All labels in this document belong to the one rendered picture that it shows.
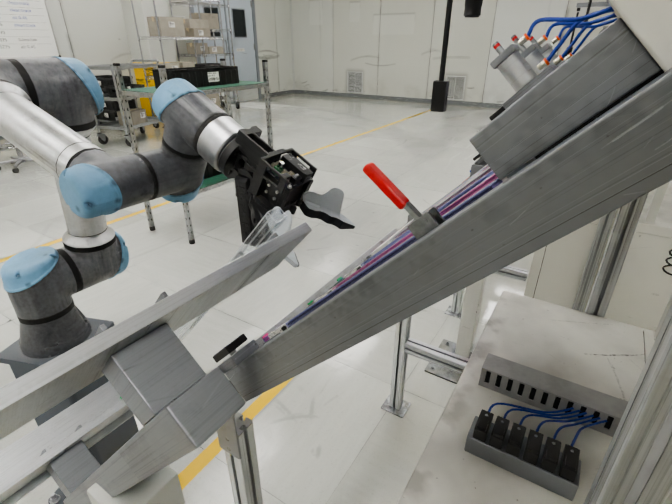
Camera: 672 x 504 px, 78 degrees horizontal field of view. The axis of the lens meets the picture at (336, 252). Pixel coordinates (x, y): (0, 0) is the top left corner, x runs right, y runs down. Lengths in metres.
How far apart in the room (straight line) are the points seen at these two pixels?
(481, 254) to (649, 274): 1.62
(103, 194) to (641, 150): 0.60
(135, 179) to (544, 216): 0.54
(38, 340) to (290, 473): 0.82
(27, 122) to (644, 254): 1.90
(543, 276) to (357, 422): 1.02
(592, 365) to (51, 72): 1.23
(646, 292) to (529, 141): 1.66
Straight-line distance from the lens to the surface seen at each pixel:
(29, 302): 1.17
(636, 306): 2.05
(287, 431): 1.59
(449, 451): 0.78
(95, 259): 1.18
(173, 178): 0.72
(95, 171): 0.67
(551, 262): 1.99
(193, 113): 0.67
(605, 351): 1.09
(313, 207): 0.64
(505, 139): 0.40
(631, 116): 0.35
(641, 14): 0.37
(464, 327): 1.74
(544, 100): 0.39
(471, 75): 9.52
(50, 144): 0.77
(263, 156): 0.60
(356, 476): 1.48
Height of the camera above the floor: 1.22
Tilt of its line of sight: 27 degrees down
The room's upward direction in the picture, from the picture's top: straight up
